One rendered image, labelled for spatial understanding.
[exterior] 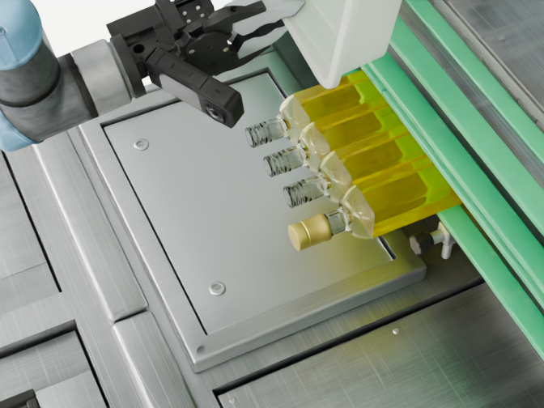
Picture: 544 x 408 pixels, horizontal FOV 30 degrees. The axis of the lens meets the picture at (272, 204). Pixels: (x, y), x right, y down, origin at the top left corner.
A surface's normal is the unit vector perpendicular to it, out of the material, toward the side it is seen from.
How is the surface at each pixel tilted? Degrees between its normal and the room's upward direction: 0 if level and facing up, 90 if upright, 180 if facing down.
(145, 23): 82
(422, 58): 90
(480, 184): 90
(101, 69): 83
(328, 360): 91
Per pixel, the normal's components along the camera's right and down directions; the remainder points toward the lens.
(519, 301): 0.00, -0.62
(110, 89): 0.33, 0.50
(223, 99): -0.07, -0.40
